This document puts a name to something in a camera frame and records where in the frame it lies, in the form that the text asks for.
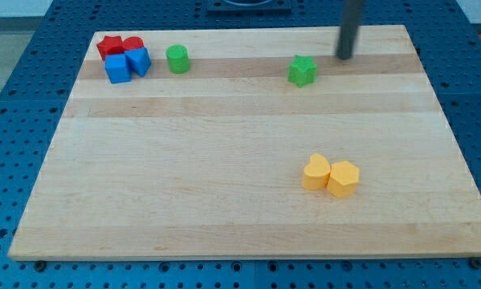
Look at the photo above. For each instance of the green cylinder block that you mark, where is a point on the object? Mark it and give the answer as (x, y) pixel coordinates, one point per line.
(178, 59)

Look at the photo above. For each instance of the yellow hexagon block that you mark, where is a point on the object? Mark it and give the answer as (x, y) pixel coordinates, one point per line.
(343, 179)

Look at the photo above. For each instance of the red star block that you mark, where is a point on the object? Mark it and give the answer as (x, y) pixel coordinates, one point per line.
(110, 45)

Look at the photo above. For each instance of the green star block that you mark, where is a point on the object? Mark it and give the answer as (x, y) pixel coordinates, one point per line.
(302, 71)

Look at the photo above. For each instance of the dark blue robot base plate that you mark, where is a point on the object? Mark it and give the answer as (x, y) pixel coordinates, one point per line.
(247, 6)

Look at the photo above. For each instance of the yellow heart block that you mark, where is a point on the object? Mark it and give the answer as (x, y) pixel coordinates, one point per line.
(316, 172)

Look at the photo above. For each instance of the light wooden board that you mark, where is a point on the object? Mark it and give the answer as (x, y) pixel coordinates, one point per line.
(208, 164)

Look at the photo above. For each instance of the red cylinder block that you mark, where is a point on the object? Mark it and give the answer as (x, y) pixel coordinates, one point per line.
(132, 43)

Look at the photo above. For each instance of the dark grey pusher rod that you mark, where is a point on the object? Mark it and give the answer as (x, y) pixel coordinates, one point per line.
(351, 20)

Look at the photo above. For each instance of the blue cube block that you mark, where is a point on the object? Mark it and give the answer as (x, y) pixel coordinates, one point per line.
(117, 68)

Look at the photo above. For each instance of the blue triangular block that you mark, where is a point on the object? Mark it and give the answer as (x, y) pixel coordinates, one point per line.
(139, 60)

